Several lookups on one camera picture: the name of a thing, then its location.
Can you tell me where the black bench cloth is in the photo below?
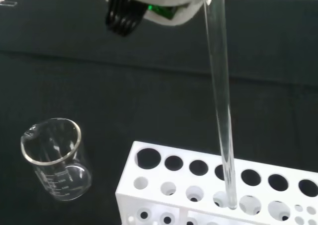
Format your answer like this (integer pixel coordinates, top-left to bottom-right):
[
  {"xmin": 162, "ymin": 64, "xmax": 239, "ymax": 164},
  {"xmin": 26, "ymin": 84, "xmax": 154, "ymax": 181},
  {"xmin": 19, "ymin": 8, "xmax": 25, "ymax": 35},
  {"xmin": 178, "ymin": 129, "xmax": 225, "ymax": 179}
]
[{"xmin": 0, "ymin": 0, "xmax": 318, "ymax": 225}]

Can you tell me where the white test tube rack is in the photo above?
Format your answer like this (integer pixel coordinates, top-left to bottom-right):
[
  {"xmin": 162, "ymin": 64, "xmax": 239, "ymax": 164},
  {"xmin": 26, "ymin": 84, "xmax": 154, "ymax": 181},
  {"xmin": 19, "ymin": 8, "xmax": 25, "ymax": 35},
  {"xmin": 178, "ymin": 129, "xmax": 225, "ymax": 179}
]
[{"xmin": 114, "ymin": 140, "xmax": 318, "ymax": 225}]

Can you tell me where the clear glass beaker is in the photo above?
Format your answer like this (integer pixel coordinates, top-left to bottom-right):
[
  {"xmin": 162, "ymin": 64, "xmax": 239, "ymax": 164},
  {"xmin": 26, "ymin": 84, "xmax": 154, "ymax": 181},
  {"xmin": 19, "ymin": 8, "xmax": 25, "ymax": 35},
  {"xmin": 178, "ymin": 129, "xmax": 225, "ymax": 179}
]
[{"xmin": 20, "ymin": 117, "xmax": 93, "ymax": 202}]

